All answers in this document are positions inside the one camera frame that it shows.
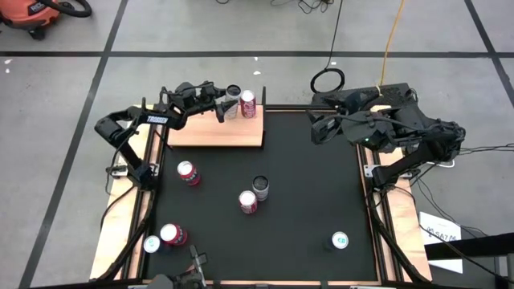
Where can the black flat bar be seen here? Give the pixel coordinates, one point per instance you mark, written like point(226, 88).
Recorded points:
point(474, 245)

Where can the white paper sign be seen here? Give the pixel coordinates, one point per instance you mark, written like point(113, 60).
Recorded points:
point(441, 222)

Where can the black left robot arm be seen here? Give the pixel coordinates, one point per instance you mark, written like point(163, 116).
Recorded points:
point(160, 119)

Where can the black table mat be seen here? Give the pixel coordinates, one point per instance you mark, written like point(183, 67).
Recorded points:
point(281, 241)

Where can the wooden shelf with black frame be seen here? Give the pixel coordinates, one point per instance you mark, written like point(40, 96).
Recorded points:
point(217, 134)

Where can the tall silver Celsius can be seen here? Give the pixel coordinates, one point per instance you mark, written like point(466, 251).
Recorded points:
point(233, 93)
point(260, 185)

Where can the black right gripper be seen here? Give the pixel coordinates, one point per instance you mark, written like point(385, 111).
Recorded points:
point(345, 106)

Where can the dark red soda can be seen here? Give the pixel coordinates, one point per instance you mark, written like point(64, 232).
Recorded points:
point(173, 234)

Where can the orange shop vacuum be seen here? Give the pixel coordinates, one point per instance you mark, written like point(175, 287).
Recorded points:
point(28, 14)

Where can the silver metal bracket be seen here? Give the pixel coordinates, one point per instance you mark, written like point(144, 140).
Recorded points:
point(136, 287)

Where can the black aluminium table frame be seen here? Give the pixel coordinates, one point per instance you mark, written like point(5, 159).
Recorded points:
point(289, 107)

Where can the red blue Fanta can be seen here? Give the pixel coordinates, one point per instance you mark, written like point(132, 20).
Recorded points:
point(188, 172)

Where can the blue silver energy drink can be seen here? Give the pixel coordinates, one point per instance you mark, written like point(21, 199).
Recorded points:
point(152, 244)
point(340, 240)

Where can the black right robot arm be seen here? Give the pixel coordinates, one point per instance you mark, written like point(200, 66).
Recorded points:
point(409, 158)

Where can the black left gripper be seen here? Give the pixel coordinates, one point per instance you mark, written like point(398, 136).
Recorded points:
point(205, 98)

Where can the red Coca-Cola can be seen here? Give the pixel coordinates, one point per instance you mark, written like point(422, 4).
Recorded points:
point(247, 202)
point(247, 103)

